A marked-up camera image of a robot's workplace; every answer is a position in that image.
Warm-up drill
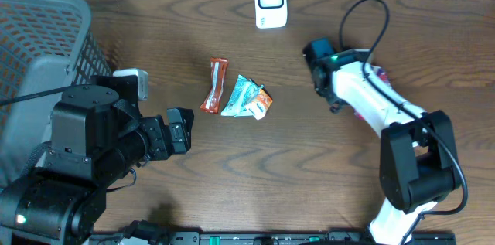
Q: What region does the purple sanitary pad pack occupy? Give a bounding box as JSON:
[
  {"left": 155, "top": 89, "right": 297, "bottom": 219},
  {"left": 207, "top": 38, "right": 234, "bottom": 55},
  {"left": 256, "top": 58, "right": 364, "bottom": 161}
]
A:
[{"left": 354, "top": 66, "right": 391, "bottom": 121}]

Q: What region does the red-orange snack bar wrapper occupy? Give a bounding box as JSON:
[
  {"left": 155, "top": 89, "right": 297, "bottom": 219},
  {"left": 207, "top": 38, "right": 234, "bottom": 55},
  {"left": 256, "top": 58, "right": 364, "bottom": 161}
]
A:
[{"left": 200, "top": 57, "right": 229, "bottom": 114}]

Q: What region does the teal snack packet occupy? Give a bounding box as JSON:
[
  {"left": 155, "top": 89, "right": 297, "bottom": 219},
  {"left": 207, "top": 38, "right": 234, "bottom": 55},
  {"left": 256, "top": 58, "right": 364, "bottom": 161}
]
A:
[{"left": 220, "top": 74, "right": 261, "bottom": 117}]

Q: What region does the orange white snack packet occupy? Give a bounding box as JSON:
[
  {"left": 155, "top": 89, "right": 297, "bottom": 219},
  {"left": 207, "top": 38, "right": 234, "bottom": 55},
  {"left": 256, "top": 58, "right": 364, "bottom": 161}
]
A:
[{"left": 245, "top": 88, "right": 273, "bottom": 121}]

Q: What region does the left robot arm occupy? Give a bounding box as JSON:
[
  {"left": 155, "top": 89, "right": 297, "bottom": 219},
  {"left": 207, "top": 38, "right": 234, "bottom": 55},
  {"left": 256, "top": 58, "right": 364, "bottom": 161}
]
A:
[{"left": 1, "top": 85, "right": 194, "bottom": 244}]

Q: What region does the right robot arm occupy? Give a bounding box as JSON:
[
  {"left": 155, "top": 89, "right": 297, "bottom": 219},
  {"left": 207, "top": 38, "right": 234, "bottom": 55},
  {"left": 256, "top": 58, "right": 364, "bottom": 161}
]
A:
[{"left": 302, "top": 39, "right": 466, "bottom": 244}]

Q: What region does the white barcode scanner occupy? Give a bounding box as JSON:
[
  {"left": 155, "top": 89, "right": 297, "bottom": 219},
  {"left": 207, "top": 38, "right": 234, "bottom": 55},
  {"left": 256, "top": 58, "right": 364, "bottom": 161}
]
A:
[{"left": 254, "top": 0, "right": 288, "bottom": 29}]

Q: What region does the grey plastic shopping basket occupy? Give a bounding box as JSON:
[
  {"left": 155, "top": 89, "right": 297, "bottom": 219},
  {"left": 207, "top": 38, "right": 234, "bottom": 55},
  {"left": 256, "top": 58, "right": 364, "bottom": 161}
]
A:
[{"left": 1, "top": 0, "right": 111, "bottom": 187}]

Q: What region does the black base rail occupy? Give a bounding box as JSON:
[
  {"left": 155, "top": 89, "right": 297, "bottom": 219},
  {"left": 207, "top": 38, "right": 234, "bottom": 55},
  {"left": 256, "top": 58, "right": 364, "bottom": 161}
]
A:
[{"left": 84, "top": 230, "right": 457, "bottom": 245}]

